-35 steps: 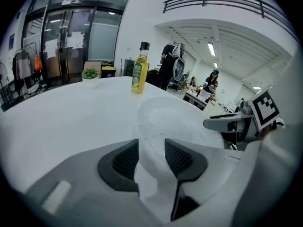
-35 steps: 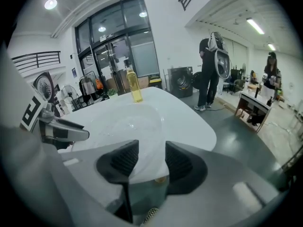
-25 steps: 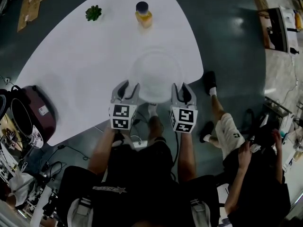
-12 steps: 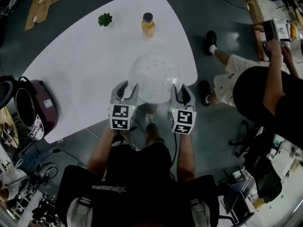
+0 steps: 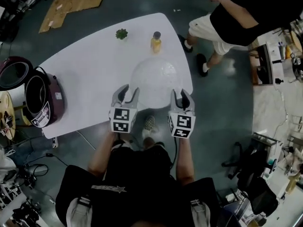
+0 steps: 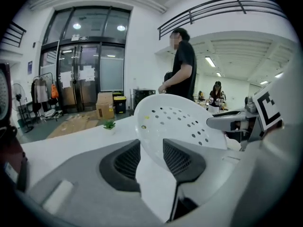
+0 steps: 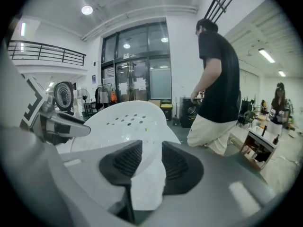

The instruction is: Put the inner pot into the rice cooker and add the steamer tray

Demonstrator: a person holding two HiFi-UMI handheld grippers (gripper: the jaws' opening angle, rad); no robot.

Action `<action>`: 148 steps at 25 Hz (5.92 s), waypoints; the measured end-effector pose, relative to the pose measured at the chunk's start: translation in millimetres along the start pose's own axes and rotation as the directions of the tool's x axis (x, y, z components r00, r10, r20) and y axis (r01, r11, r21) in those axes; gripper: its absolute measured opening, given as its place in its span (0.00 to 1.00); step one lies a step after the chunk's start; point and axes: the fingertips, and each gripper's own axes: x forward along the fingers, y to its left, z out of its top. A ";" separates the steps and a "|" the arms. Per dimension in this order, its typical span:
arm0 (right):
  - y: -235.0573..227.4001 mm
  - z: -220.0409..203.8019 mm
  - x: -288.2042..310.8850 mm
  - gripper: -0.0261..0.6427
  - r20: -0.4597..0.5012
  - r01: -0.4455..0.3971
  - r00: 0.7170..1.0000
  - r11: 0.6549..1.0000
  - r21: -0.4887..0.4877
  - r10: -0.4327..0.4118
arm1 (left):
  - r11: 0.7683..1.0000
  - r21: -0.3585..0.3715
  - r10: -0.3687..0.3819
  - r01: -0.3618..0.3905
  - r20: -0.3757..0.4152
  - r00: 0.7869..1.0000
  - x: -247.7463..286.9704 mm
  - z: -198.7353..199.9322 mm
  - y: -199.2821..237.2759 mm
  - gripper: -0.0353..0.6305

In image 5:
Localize person's grey shoulder strap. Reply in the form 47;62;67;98
190;199;211;227
66;196;93;227

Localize person's right checkered shoe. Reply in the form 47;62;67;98
142;114;157;139

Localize left hand-held gripper black cable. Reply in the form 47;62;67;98
113;132;134;150

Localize person's right grey shoulder strap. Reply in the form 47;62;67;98
190;199;211;227

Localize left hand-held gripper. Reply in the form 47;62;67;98
108;84;141;133

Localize round wooden table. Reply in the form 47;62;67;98
0;90;17;140

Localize right hand-held gripper black cable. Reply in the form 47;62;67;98
169;136;178;172

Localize person's left forearm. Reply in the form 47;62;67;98
87;131;121;178

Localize white steamer tray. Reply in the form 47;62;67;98
130;57;184;109

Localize flattened cardboard sheets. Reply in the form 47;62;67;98
38;0;110;34

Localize spare hand-held gripper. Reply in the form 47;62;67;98
0;111;14;137

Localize black office chair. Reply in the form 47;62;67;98
221;142;279;217

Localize person's black t-shirt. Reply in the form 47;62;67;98
55;143;217;227

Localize person's left grey shoulder strap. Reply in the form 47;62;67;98
66;196;93;227

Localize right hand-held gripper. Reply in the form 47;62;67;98
167;88;196;139

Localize small green succulent plant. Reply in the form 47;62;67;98
115;28;129;40

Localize yellow drink bottle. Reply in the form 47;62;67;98
150;31;162;54

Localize purple rice cooker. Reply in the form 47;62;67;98
0;56;68;129

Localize hand-held gripper black cable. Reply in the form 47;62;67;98
113;132;134;150
169;136;178;172

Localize person's right forearm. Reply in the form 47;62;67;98
175;138;195;186

